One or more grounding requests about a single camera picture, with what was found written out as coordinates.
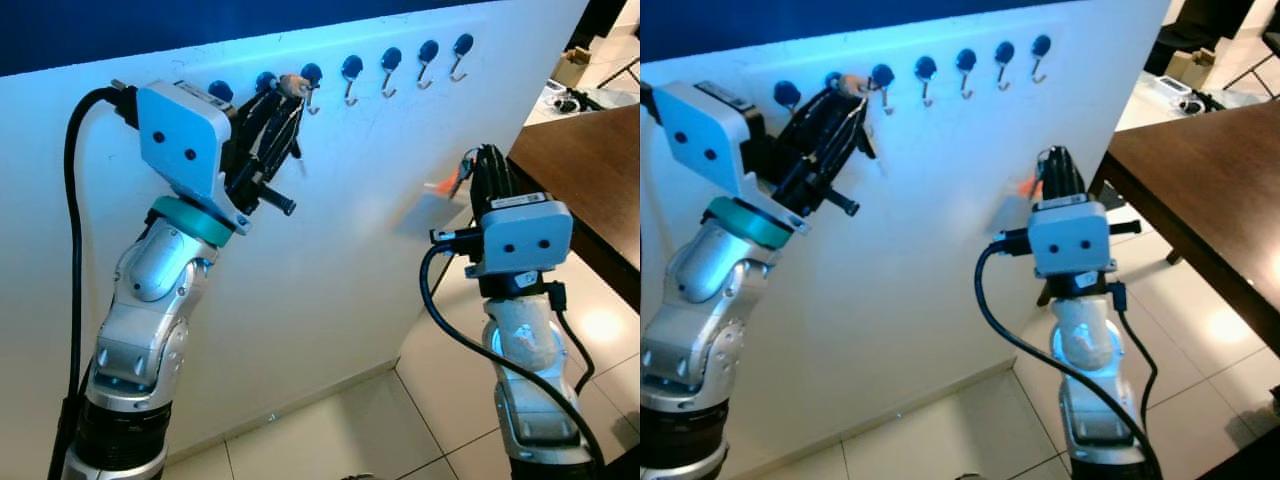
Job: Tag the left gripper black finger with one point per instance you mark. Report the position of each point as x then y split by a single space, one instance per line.
252 128
284 138
812 122
848 140

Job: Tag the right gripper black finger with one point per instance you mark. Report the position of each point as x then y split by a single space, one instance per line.
1070 161
502 160
1049 163
481 163

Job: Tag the clear pouch with orange tag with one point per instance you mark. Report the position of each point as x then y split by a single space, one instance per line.
445 185
1028 187

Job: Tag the beige key fob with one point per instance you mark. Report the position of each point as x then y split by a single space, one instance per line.
852 85
291 85

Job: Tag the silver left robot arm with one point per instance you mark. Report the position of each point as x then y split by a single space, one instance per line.
140 340
700 330

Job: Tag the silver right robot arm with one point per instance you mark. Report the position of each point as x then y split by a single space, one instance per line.
525 350
1085 350

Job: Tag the dark brown wooden table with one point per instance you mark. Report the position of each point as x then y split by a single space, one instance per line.
590 170
1200 170

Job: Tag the small cardboard box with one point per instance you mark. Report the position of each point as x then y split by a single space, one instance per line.
1190 67
572 68

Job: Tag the dark furniture piece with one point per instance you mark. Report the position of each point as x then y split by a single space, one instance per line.
1200 20
600 20

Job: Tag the blue round wall hook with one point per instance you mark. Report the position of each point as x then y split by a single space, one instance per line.
965 58
428 50
1004 52
391 58
221 92
787 93
352 67
833 80
311 72
463 44
881 75
925 68
1041 45
265 80

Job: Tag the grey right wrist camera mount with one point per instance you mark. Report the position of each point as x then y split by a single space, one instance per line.
1070 235
520 235

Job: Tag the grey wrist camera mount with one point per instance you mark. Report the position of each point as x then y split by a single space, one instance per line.
1070 235
710 130
520 235
180 130

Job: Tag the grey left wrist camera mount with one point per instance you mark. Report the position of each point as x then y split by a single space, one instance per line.
180 130
710 130

